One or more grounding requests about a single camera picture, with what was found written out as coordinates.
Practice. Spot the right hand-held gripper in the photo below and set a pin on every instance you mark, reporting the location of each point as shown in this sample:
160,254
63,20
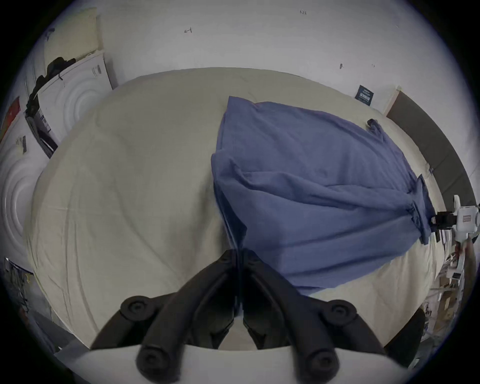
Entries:
465,219

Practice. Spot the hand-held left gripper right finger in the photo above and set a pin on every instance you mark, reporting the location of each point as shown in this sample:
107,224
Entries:
300,322

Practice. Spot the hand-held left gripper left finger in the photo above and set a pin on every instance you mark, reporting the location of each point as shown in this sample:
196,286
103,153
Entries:
168,318

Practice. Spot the blue shirt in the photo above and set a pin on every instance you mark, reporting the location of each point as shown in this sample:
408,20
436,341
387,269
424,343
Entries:
300,187

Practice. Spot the person's right hand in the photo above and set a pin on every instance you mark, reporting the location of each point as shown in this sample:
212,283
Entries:
468,249

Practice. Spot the dark padded headboard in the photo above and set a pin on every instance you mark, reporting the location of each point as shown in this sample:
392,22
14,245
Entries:
431,150

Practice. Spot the bed with beige sheet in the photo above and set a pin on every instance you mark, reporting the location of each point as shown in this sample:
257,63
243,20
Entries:
131,187

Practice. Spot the small dark blue card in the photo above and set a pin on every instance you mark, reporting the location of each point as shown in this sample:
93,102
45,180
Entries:
365,95

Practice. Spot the white washing machine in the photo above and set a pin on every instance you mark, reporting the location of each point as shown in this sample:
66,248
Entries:
18,195
75,101

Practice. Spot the black garment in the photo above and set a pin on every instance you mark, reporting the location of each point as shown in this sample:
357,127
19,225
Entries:
52,73

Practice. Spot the cream cushion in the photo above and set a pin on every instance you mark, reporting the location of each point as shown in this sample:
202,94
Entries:
73,33

